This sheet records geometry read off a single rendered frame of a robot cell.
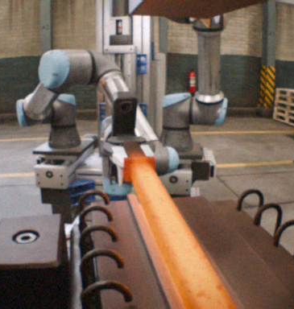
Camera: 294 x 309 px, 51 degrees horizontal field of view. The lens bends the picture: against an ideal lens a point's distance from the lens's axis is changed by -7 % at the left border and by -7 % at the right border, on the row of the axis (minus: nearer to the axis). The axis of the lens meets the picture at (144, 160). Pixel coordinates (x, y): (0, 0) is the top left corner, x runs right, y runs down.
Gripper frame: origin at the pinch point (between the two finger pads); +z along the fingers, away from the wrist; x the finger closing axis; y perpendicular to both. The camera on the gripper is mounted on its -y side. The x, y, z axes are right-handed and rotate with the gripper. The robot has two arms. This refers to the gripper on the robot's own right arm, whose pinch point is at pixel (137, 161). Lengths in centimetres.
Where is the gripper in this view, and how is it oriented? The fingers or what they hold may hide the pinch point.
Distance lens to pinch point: 51.0
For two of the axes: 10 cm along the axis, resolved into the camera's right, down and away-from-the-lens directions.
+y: -0.1, 9.5, 3.0
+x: -9.8, 0.5, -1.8
